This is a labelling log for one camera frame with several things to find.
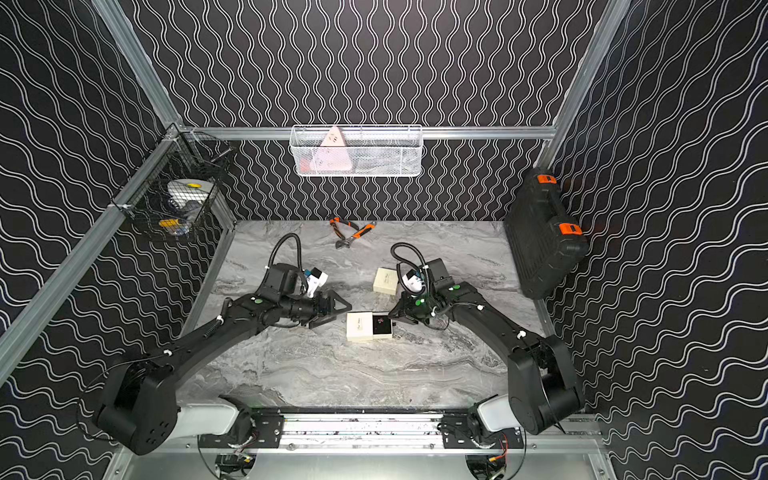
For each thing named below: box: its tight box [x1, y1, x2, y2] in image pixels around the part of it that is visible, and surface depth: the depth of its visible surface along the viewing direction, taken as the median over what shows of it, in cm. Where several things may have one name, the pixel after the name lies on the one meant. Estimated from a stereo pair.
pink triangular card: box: [309, 126, 352, 172], surface depth 92 cm
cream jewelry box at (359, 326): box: [346, 312, 373, 341], surface depth 92 cm
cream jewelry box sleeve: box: [372, 267, 399, 295], surface depth 102 cm
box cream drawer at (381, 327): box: [372, 315, 393, 339], surface depth 92 cm
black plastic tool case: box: [504, 167, 589, 299], surface depth 92 cm
